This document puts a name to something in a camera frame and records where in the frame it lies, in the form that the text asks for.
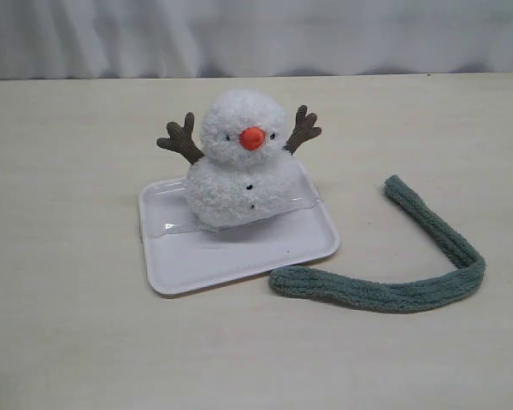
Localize white plush snowman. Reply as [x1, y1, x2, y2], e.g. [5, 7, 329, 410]
[156, 89, 321, 229]

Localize white plastic tray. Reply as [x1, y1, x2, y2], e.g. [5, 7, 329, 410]
[138, 177, 341, 297]

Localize green knitted scarf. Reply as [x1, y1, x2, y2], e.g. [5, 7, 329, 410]
[268, 175, 486, 314]

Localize white curtain backdrop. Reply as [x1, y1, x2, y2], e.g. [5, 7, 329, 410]
[0, 1, 513, 79]

